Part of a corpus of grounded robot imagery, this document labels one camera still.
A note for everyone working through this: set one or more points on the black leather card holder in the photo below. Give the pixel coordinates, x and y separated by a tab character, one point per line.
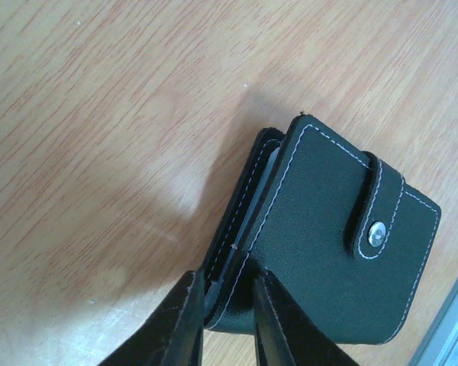
343	231

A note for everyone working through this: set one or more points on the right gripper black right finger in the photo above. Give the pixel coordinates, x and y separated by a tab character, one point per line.
284	335

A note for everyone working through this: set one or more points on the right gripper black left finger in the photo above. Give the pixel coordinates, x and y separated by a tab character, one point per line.
173	334

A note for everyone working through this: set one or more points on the aluminium frame rail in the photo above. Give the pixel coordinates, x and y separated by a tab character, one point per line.
440	344

